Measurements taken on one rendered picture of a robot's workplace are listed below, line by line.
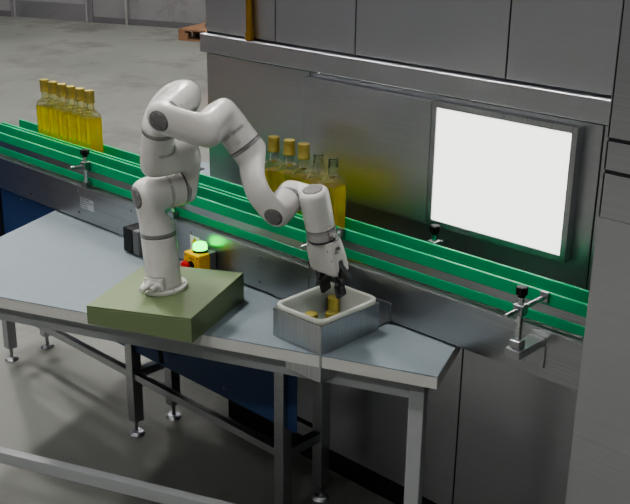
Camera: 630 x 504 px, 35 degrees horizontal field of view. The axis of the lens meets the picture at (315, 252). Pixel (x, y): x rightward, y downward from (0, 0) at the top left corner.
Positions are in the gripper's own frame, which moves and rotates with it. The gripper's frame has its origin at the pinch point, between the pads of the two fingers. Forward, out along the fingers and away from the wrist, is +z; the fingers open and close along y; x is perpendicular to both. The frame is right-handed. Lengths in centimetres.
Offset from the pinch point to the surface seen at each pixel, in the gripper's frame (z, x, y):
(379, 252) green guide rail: 0.3, -19.1, 0.9
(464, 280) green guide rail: 0.8, -20.1, -26.7
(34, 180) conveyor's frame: 5, 0, 152
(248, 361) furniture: 16.4, 20.5, 15.1
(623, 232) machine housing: -32, -11, -77
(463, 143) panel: -24, -43, -12
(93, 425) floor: 84, 25, 117
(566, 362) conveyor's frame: 11, -16, -58
